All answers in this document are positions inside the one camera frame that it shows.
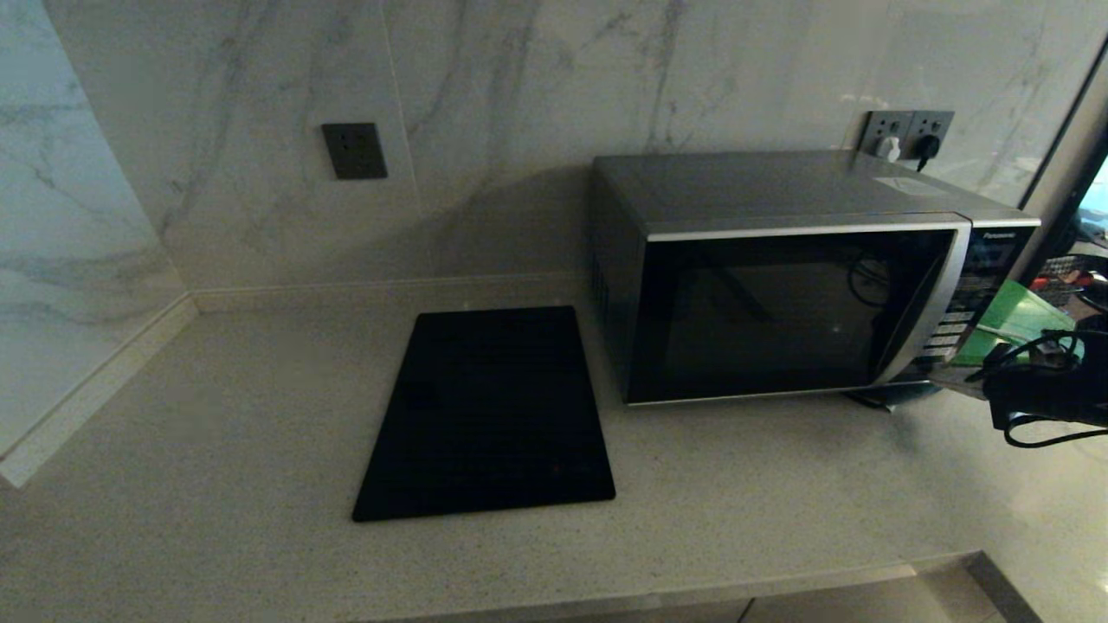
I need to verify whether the black glass microwave door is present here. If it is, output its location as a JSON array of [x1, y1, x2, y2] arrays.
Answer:
[[628, 221, 972, 406]]

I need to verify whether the silver black microwave oven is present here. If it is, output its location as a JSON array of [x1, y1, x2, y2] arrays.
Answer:
[[590, 151, 1042, 408]]

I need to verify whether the green cutting board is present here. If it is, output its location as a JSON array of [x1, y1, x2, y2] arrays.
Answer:
[[952, 279, 1083, 369]]

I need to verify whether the white cabinet front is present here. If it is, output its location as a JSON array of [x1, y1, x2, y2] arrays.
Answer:
[[743, 554, 1009, 623]]

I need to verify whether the black induction cooktop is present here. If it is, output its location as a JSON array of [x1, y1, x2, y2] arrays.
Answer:
[[351, 305, 617, 523]]

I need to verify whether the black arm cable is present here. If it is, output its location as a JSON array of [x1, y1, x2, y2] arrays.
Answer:
[[965, 329, 1108, 449]]

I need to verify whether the double wall socket with plugs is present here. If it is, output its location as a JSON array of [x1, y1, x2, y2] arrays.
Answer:
[[860, 110, 915, 159], [904, 110, 956, 164]]

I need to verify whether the dark single wall socket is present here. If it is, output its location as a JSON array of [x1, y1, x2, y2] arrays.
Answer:
[[322, 122, 389, 180]]

